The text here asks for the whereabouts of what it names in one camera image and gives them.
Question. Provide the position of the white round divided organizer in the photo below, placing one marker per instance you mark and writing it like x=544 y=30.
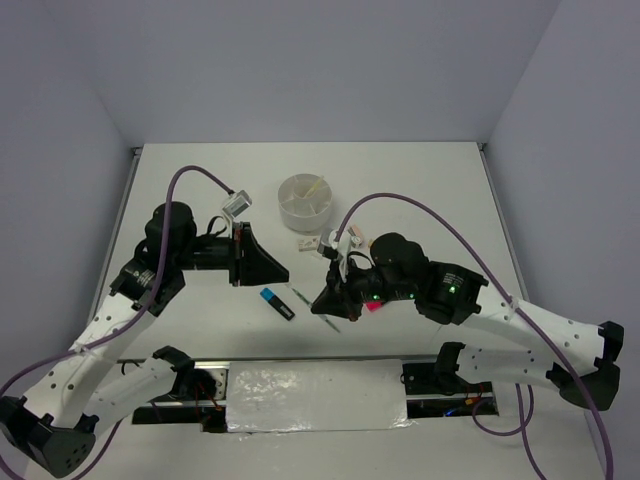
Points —
x=304 y=215

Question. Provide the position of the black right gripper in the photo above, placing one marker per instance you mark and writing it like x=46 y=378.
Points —
x=336 y=296

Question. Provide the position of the blue capped black highlighter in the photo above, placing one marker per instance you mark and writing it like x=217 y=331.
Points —
x=277 y=304

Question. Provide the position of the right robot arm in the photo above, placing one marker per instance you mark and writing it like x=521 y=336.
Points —
x=577 y=360

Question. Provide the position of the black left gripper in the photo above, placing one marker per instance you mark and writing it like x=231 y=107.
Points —
x=249 y=262

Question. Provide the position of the yellow highlighter pen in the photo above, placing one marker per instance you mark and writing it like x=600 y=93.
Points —
x=314 y=187

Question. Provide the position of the silver foil covered plate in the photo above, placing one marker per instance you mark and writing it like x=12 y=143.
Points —
x=322 y=396

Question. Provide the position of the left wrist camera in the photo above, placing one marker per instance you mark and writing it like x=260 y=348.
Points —
x=236 y=204

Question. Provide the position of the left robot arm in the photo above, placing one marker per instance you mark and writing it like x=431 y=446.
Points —
x=57 y=421

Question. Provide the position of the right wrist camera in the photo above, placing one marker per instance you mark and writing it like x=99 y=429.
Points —
x=329 y=246

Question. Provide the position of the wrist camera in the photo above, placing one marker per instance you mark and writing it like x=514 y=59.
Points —
x=236 y=204
x=329 y=246

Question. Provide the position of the pink capped black highlighter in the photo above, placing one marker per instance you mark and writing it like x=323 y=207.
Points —
x=373 y=306

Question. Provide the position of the white boxed eraser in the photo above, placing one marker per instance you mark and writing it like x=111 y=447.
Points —
x=308 y=244

